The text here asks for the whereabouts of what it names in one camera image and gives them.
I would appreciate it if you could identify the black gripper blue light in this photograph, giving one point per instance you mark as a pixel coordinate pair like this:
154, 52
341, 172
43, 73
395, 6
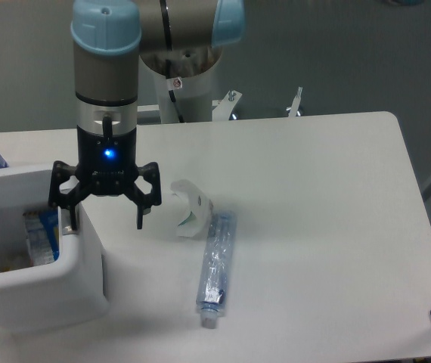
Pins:
106, 167

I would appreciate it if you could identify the white push-lid trash can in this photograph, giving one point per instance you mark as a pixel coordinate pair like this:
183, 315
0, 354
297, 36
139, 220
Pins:
67, 291

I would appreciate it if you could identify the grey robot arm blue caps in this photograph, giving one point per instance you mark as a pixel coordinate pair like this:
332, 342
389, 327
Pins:
109, 37

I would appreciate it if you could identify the blue carton inside trash can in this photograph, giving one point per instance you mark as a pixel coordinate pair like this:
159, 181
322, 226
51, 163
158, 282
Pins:
42, 236

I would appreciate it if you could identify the crumpled white paper wrapper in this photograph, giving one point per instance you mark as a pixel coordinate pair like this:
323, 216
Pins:
198, 208

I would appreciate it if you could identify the crushed clear plastic bottle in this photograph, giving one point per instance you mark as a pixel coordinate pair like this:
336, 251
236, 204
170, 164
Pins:
216, 267

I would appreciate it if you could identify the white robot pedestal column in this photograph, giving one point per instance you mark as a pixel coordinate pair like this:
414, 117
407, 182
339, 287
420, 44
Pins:
184, 81

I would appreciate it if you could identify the white pedestal base frame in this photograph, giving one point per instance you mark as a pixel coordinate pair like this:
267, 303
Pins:
227, 108

